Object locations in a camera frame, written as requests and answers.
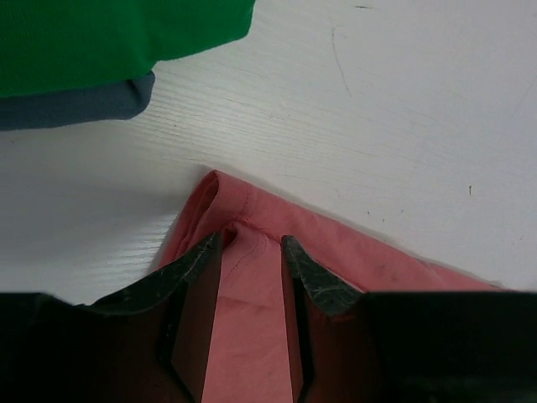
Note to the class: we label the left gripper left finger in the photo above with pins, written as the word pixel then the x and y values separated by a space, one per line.
pixel 162 327

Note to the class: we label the red t-shirt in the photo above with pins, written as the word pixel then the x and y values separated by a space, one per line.
pixel 248 358

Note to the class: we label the blue folded t-shirt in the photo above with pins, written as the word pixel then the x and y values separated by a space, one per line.
pixel 120 100

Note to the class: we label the green folded t-shirt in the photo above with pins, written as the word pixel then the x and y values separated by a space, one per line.
pixel 50 46

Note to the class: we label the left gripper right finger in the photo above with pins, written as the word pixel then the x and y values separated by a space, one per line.
pixel 332 353

